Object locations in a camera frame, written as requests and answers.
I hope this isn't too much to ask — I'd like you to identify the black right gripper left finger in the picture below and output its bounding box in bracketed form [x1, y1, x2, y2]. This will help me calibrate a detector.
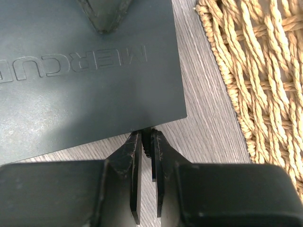
[0, 131, 142, 227]

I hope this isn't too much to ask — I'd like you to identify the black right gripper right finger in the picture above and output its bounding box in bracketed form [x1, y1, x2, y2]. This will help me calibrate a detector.
[151, 130, 303, 227]

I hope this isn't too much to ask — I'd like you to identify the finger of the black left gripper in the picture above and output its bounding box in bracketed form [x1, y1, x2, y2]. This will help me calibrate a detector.
[78, 0, 132, 34]

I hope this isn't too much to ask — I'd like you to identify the black power cable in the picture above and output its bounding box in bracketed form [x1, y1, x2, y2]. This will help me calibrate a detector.
[141, 127, 159, 158]

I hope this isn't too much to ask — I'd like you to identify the dark grey network switch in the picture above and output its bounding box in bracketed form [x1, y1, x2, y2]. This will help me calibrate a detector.
[0, 0, 187, 164]

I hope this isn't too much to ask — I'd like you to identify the wicker basket with liner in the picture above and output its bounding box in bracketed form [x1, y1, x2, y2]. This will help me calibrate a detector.
[195, 0, 303, 196]

